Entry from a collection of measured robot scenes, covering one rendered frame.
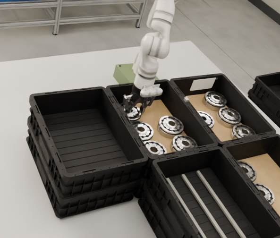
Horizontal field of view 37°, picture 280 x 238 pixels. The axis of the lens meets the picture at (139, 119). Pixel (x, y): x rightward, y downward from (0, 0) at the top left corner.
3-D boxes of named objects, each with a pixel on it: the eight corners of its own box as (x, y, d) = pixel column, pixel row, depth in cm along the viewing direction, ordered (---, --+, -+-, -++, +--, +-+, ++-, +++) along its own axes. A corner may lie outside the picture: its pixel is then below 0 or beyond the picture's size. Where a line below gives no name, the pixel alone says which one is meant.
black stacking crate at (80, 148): (26, 118, 159) (28, 95, 151) (98, 108, 173) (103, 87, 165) (60, 201, 135) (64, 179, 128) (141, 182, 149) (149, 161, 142)
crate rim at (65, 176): (27, 98, 153) (28, 94, 151) (103, 90, 167) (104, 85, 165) (63, 183, 128) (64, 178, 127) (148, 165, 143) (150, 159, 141)
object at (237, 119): (214, 110, 183) (214, 109, 183) (230, 106, 188) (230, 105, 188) (229, 125, 178) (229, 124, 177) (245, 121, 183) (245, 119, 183)
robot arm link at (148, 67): (131, 74, 155) (154, 81, 155) (141, 39, 145) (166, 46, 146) (134, 64, 160) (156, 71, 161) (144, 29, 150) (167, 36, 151)
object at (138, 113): (112, 105, 169) (112, 104, 169) (134, 102, 174) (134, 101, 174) (122, 122, 163) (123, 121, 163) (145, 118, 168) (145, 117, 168)
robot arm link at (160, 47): (167, 59, 147) (178, 21, 147) (143, 52, 147) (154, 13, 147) (165, 61, 154) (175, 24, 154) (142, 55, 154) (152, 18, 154)
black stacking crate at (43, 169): (24, 139, 166) (26, 116, 158) (94, 127, 180) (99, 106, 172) (56, 222, 142) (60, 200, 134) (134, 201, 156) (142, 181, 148)
